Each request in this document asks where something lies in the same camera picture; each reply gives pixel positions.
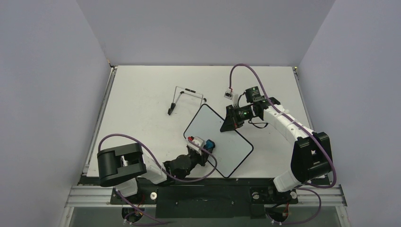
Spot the black framed whiteboard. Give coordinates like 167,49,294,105
183,104,254,178

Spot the blue whiteboard eraser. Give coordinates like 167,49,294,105
203,140,216,153

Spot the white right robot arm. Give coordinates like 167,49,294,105
220,87,332,202

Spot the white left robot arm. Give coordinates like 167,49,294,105
97,143,209,203

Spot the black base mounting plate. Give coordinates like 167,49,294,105
78,177,331,219

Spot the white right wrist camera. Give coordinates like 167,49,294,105
224,89,239,106

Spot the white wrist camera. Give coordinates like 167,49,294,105
187,136,206,155
224,89,239,106

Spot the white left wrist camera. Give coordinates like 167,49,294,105
187,136,206,155

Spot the wire whiteboard stand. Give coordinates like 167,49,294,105
167,86,207,115

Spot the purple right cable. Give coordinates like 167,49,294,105
229,63,337,226

